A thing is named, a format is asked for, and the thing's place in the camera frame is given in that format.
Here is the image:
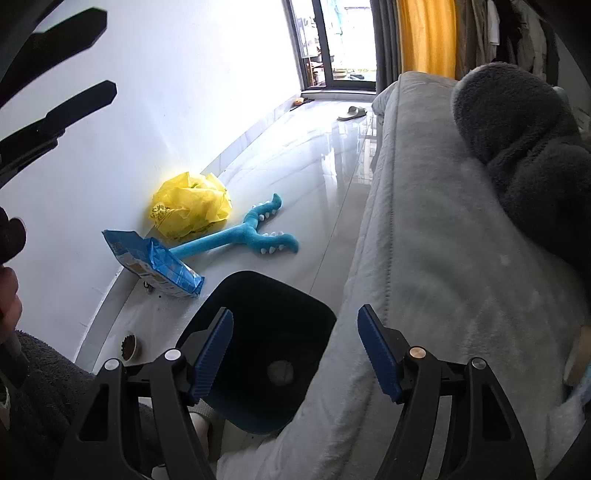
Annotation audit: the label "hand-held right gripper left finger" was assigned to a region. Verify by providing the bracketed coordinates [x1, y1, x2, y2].
[53, 307, 234, 480]

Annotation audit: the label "person's grey fleece clothing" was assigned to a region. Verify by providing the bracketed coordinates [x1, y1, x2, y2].
[0, 330, 160, 480]

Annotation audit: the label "grey sofa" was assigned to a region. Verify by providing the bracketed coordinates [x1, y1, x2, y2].
[217, 71, 591, 480]

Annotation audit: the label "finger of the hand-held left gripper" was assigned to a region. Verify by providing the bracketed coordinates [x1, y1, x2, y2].
[0, 80, 117, 185]
[0, 7, 108, 95]

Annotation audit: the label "person's grey sock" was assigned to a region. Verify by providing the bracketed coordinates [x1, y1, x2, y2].
[189, 399, 227, 462]

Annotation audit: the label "white tissue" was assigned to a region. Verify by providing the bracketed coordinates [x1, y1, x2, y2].
[268, 361, 296, 386]

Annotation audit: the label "hanging clothes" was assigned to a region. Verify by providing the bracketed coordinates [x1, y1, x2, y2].
[455, 0, 561, 88]

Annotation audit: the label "dark grey plush blanket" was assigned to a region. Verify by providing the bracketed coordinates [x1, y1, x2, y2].
[451, 62, 591, 296]

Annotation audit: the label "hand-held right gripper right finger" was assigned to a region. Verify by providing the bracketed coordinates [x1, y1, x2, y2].
[358, 304, 536, 480]

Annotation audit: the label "person's left hand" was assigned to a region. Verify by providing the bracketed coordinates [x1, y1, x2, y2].
[0, 265, 23, 342]

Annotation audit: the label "yellow curtain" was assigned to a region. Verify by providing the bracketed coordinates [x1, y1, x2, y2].
[396, 0, 458, 79]

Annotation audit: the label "blue snack packet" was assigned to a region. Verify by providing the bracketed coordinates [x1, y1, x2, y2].
[102, 229, 205, 298]

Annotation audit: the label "grey curtain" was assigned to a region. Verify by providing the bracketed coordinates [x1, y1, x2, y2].
[369, 0, 402, 90]

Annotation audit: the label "black trash bin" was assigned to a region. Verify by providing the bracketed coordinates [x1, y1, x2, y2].
[178, 270, 338, 435]

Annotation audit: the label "yellow plastic bag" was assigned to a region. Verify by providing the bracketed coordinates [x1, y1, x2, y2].
[148, 172, 233, 241]

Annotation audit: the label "blue plush toy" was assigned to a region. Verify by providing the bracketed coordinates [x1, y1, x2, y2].
[168, 193, 300, 261]

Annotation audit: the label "black framed glass door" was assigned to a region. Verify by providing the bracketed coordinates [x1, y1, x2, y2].
[286, 0, 377, 90]

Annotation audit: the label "small pet food bowl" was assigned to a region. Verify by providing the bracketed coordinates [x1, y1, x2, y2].
[119, 333, 143, 361]

